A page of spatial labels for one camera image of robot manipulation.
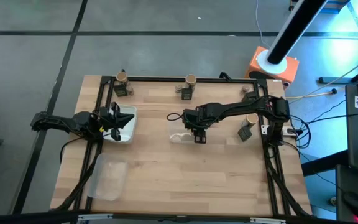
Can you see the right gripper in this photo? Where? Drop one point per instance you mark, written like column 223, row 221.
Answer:
column 202, row 118

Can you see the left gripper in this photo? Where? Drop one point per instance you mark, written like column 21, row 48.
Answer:
column 115, row 134

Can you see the dark rectangular spice tin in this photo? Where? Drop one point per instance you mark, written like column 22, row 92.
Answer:
column 186, row 94
column 244, row 133
column 120, row 90

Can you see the small glass spice jar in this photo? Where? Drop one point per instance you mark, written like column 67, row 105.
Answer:
column 178, row 89
column 245, row 89
column 130, row 90

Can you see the tan-lidded cylindrical spice can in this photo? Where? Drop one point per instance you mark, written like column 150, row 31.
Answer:
column 121, row 76
column 252, row 119
column 190, row 80

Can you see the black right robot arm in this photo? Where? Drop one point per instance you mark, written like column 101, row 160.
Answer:
column 244, row 107

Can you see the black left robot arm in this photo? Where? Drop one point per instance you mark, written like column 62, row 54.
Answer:
column 57, row 123

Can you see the white opaque plastic bin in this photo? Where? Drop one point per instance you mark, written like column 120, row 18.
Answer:
column 129, row 135

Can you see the clear plastic bin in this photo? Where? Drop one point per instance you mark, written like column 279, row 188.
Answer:
column 179, row 138

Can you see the frosted translucent plastic bin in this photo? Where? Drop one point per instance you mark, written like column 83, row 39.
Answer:
column 107, row 177

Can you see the small silver mounting plate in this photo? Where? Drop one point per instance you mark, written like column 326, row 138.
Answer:
column 265, row 129

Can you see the orange box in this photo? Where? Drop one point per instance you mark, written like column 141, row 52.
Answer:
column 253, row 60

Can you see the black pole with white base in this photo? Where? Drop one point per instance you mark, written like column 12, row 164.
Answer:
column 296, row 28

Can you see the black aluminium table frame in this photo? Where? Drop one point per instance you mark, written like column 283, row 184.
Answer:
column 160, row 79

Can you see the silver frame bracket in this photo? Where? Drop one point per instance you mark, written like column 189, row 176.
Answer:
column 95, row 217
column 267, row 220

